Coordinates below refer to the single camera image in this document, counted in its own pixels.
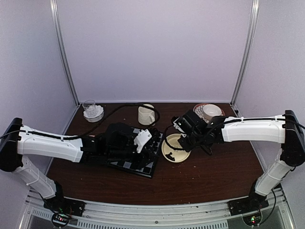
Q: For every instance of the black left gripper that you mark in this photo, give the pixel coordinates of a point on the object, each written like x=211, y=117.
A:
x=143, y=161

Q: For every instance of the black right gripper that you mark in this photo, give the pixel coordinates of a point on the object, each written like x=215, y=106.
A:
x=188, y=147

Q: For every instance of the cream bowl of black pieces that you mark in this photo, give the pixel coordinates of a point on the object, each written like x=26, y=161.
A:
x=174, y=156

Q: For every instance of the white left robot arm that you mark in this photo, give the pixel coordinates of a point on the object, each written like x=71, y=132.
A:
x=119, y=143

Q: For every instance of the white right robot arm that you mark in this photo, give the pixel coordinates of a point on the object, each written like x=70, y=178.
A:
x=284, y=129

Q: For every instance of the black and white chessboard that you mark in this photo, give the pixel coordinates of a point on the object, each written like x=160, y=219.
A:
x=126, y=139

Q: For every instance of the floral patterned saucer plate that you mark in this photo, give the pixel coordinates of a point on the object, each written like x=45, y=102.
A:
x=198, y=109

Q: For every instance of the white ceramic cup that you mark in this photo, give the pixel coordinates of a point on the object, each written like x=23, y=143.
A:
x=211, y=110

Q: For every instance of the white ribbed ceramic mug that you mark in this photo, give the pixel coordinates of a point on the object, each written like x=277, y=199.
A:
x=146, y=116

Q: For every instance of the clear glass cup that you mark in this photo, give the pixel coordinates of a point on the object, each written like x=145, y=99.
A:
x=89, y=106

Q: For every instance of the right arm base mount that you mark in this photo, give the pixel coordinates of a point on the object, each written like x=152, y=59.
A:
x=249, y=209

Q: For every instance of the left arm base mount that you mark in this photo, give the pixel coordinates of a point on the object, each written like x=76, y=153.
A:
x=64, y=211

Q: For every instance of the aluminium front rail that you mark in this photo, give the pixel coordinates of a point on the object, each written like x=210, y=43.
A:
x=209, y=215

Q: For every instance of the aluminium frame post right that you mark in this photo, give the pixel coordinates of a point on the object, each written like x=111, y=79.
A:
x=247, y=49

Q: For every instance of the aluminium frame post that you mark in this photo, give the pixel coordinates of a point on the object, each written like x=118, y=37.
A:
x=247, y=49
x=64, y=59

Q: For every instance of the aluminium frame post left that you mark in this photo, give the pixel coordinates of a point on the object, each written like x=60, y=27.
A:
x=64, y=59

